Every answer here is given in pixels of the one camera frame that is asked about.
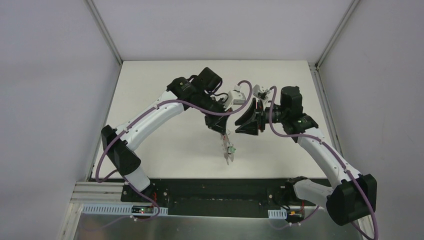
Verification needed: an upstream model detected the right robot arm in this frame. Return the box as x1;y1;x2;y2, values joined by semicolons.
235;85;377;226

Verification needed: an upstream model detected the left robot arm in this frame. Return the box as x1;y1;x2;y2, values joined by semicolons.
101;67;228;203

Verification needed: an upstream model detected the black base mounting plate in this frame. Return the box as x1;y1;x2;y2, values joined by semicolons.
120;178;311;223

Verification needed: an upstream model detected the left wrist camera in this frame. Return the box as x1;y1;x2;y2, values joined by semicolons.
224;90;247;111

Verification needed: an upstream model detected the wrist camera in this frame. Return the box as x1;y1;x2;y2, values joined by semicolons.
224;90;247;111
252;84;271;101

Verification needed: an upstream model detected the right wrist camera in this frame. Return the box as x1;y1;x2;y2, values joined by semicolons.
252;84;271;101

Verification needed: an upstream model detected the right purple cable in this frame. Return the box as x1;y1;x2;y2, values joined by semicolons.
267;86;380;240

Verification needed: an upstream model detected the purple cable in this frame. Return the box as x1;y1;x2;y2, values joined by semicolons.
267;86;380;240
79;80;253;232

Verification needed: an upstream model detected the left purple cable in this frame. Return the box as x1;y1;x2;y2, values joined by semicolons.
79;80;253;232

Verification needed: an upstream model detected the aluminium frame rail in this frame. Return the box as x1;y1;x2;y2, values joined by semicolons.
70;181;124;203

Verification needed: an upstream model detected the white slotted cable duct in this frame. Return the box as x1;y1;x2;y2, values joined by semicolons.
81;203;288;220

